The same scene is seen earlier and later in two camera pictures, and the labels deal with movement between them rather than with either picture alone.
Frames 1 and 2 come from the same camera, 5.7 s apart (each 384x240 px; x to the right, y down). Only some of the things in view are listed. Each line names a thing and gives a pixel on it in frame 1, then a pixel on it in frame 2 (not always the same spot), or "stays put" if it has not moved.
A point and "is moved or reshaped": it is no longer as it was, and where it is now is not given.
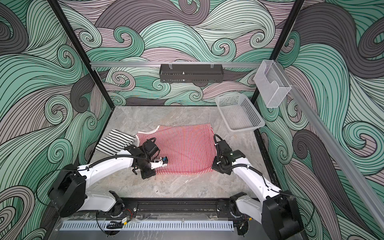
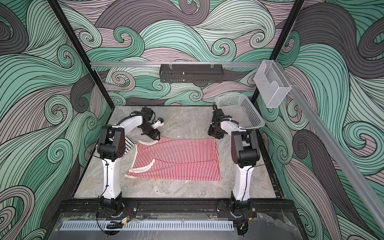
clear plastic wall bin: (271, 83) stays put
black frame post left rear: (82, 53) stays put
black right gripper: (214, 165) to (210, 132)
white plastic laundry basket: (238, 113) stays put
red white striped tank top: (188, 148) is moved or reshaped
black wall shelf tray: (188, 73) stays put
